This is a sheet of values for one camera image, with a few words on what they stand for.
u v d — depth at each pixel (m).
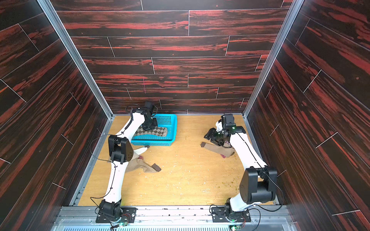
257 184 0.43
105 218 0.73
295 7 0.66
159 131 1.08
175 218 0.74
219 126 0.80
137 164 0.91
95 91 1.01
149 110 0.81
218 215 0.73
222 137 0.67
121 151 0.64
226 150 0.94
